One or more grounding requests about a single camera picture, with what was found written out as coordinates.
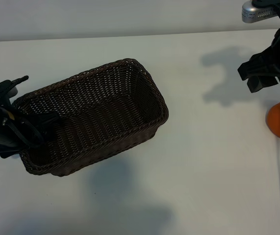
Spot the dark brown wicker basket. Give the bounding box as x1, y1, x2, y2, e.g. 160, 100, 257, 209
11, 58, 169, 177

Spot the black gripper wire bundle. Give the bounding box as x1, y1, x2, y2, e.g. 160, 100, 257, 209
3, 117, 45, 149

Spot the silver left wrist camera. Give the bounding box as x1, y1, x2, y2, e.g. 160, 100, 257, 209
8, 84, 20, 98

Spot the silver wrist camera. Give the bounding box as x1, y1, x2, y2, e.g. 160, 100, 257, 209
241, 0, 277, 24
8, 84, 20, 98

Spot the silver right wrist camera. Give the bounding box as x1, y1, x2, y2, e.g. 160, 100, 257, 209
241, 0, 277, 24

